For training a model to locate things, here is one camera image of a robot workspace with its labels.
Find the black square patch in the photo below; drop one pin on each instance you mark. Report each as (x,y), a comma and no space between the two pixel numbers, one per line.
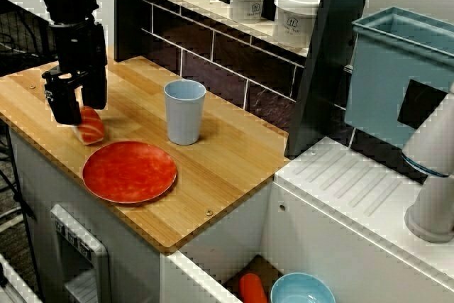
(420,104)

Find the red round plate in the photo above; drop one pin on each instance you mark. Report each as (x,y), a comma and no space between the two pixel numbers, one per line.
(129,173)

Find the light blue bowl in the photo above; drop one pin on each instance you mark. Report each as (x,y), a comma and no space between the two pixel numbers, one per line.
(301,287)

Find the orange toy carrot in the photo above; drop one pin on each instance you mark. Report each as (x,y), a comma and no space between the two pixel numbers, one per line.
(252,290)

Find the grey appliance panel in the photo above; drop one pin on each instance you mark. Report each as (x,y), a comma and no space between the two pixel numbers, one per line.
(78,246)

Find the silver metal rail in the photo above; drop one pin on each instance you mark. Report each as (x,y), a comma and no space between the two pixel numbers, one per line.
(14,283)

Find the dark brown sink mat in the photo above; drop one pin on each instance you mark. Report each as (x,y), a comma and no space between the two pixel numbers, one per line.
(262,267)

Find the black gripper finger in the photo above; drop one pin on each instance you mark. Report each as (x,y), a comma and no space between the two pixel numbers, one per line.
(95,90)
(65,104)

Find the white toy kitchen unit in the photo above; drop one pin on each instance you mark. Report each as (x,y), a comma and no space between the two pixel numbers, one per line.
(213,246)

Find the salmon sushi toy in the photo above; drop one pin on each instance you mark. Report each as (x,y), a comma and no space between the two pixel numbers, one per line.
(90,129)

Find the white toy faucet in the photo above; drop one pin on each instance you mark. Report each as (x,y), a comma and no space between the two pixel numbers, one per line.
(429,140)

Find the teal plastic bin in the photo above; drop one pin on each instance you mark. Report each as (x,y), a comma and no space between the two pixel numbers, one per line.
(376,76)

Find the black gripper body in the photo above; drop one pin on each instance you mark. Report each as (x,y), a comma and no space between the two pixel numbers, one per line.
(81,47)

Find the light blue plastic cup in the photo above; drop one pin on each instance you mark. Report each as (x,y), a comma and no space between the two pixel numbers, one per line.
(184,118)

